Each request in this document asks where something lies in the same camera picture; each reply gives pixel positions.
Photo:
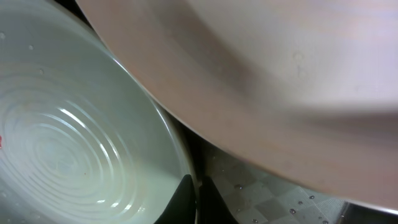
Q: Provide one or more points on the brown checkered serving tray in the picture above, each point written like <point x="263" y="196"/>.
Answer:
<point x="255" y="196"/>

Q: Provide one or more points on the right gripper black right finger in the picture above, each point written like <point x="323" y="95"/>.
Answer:
<point x="213" y="209"/>

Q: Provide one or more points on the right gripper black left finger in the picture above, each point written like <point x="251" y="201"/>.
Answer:
<point x="182" y="207"/>

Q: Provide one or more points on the white plate with red stain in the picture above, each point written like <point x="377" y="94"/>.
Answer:
<point x="304" y="89"/>

